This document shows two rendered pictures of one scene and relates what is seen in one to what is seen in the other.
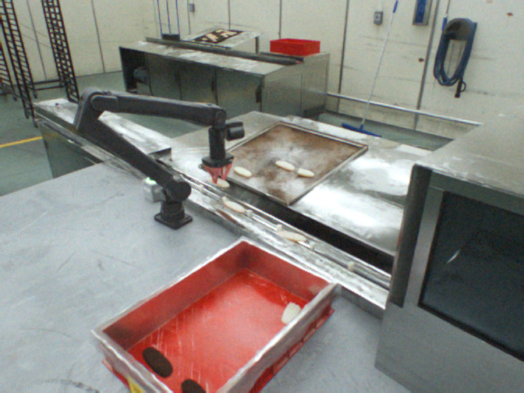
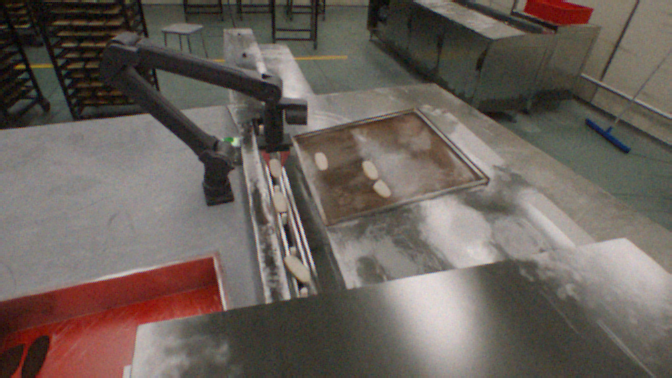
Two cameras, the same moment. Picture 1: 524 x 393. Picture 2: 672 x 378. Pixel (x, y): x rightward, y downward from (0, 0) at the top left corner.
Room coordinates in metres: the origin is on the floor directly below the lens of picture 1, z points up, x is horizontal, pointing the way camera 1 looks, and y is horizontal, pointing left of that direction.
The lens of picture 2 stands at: (0.52, -0.47, 1.59)
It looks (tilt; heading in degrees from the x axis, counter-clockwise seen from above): 36 degrees down; 26
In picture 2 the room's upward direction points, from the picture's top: 4 degrees clockwise
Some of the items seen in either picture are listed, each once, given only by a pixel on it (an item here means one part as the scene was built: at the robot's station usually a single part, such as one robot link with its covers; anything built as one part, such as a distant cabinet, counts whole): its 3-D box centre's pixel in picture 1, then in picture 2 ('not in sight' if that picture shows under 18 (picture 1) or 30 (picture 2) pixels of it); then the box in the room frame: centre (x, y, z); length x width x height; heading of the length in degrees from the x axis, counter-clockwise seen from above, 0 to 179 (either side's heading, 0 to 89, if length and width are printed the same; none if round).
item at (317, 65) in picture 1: (293, 89); (538, 62); (5.12, -0.41, 0.44); 0.70 x 0.55 x 0.87; 45
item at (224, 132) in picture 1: (217, 135); (275, 114); (1.34, 0.15, 1.10); 0.07 x 0.06 x 0.07; 121
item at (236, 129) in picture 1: (225, 124); (287, 103); (1.36, 0.12, 1.14); 0.11 x 0.09 x 0.12; 121
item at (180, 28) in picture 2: not in sight; (185, 49); (3.62, 3.08, 0.23); 0.36 x 0.36 x 0.46; 16
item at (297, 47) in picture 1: (295, 46); (556, 10); (5.12, -0.41, 0.94); 0.51 x 0.36 x 0.13; 49
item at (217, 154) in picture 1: (217, 152); (273, 133); (1.34, 0.15, 1.04); 0.10 x 0.07 x 0.07; 135
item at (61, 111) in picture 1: (92, 127); (245, 65); (2.10, 0.91, 0.89); 1.25 x 0.18 x 0.09; 45
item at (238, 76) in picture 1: (217, 76); (457, 29); (5.54, 0.58, 0.51); 3.00 x 1.26 x 1.03; 45
